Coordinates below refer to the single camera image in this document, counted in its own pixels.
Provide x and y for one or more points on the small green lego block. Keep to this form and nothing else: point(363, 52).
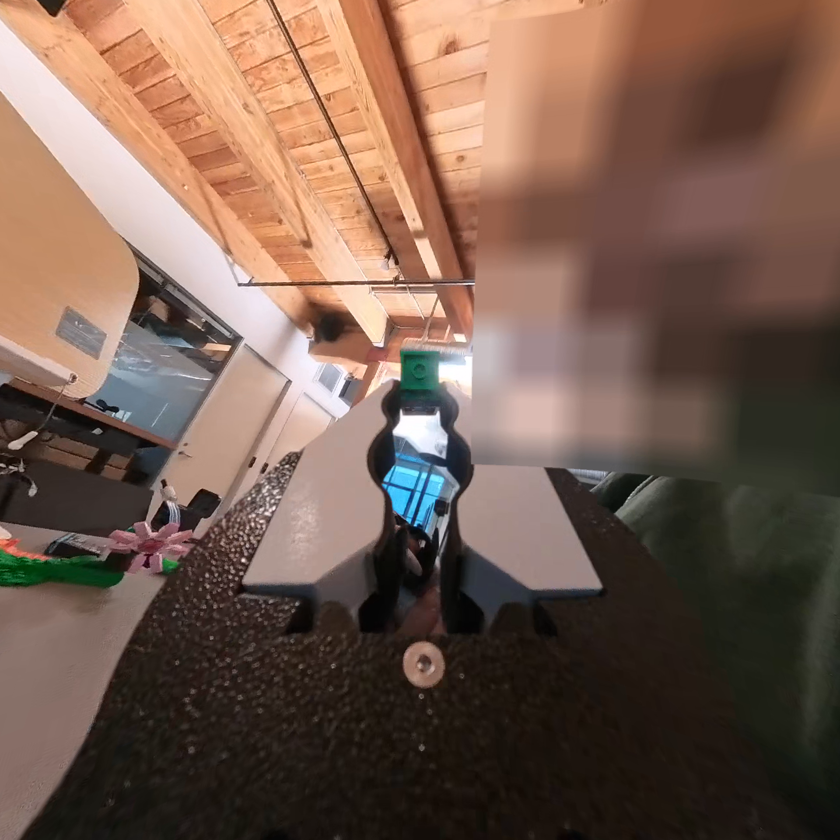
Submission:
point(418, 371)

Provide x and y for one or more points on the large black charger box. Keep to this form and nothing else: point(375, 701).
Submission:
point(200, 505)

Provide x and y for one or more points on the green lego plant with flower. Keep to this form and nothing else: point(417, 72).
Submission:
point(59, 572)

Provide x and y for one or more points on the black ceiling speaker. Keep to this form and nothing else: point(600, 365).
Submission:
point(331, 328)

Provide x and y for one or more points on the wooden post red sign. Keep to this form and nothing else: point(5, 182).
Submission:
point(377, 367)

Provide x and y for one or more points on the white wall vent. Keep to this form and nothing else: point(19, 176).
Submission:
point(328, 379)

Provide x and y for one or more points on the black track light rail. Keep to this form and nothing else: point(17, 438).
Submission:
point(328, 124)

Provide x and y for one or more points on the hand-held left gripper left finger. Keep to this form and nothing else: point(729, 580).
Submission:
point(321, 518)

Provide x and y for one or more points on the small black box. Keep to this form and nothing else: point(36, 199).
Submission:
point(79, 544)

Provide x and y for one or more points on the clear plastic tube white cap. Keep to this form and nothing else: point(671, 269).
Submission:
point(169, 508)

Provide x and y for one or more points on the white door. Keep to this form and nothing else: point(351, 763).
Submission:
point(229, 420)
point(295, 426)

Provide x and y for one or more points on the wooden board on white stand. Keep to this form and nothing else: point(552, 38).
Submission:
point(59, 249)

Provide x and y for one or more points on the glass window wall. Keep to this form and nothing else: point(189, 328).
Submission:
point(170, 367)

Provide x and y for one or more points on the stacked cardboard boxes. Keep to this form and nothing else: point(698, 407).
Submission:
point(72, 453)

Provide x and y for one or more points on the black cabinet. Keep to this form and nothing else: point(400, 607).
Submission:
point(65, 499)

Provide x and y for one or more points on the person's green hoodie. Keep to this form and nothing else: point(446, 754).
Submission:
point(722, 590)

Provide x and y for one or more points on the person's right hand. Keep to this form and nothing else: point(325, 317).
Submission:
point(426, 613)

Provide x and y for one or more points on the metal ceiling pipe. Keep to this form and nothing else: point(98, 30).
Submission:
point(354, 283)

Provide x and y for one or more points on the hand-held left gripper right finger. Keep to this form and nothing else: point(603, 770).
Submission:
point(518, 531)

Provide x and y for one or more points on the silver spiral air duct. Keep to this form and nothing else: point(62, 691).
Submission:
point(433, 346)

